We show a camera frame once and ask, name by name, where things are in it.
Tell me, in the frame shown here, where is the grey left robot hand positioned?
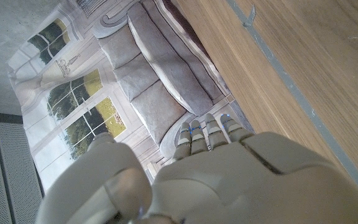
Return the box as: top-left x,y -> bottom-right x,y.
35,113 -> 358,224

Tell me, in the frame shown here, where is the grey tape outline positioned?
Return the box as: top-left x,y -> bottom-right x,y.
225,0 -> 358,208

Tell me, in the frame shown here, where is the printed living room backdrop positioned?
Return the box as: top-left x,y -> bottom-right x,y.
6,0 -> 254,194

